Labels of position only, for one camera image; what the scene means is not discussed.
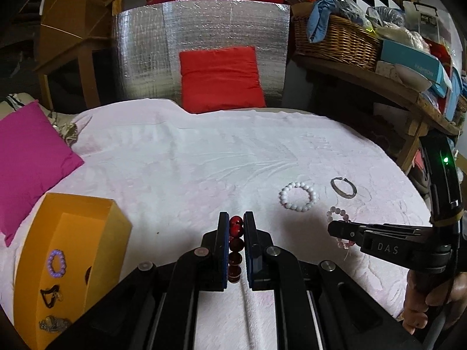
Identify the black bracelet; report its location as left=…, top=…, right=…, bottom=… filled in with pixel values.
left=40, top=285, right=61, bottom=309

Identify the person's right hand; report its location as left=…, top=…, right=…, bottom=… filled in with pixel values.
left=402, top=272, right=467, bottom=336

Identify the silver bangle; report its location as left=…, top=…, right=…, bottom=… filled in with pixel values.
left=330, top=177, right=357, bottom=200

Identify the white bowl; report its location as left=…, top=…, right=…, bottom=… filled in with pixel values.
left=395, top=63, right=432, bottom=92

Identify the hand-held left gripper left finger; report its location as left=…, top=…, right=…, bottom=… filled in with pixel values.
left=47, top=211, right=230, bottom=350

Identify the red bead bracelet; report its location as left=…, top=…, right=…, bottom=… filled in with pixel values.
left=228, top=216, right=245, bottom=286

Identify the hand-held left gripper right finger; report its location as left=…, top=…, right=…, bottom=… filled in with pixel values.
left=244, top=211, right=424, bottom=350

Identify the wooden shelf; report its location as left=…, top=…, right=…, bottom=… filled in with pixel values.
left=290, top=54, right=462, bottom=176

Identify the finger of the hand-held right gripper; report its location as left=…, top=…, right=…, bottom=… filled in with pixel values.
left=359, top=235, right=451, bottom=275
left=327, top=220, right=433, bottom=243

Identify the magenta pillow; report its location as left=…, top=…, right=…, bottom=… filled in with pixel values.
left=0, top=101, right=85, bottom=247

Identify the pink bead bracelet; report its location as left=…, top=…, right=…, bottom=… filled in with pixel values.
left=326, top=207, right=355, bottom=253

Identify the clear plastic storage box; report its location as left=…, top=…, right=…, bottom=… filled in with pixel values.
left=402, top=1, right=452, bottom=49

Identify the blue cloth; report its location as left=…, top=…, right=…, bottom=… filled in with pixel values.
left=306, top=0, right=353, bottom=43

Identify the purple bead bracelet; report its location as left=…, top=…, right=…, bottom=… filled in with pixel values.
left=47, top=249, right=67, bottom=277

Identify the white bead bracelet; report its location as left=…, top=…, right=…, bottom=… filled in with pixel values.
left=280, top=181, right=319, bottom=213

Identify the beige patterned cloth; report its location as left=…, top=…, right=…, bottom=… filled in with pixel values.
left=0, top=93, right=79, bottom=144

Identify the teal cardboard box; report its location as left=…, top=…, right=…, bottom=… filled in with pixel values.
left=379, top=39, right=449, bottom=98

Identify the wicker basket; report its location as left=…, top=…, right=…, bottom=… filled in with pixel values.
left=293, top=14, right=382, bottom=72

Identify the red pillow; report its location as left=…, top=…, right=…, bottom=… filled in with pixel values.
left=179, top=46, right=267, bottom=114

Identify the silver foil insulation panel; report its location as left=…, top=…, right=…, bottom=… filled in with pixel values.
left=111, top=0, right=290, bottom=107

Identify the orange cardboard box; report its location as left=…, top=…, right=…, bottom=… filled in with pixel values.
left=14, top=192, right=133, bottom=350

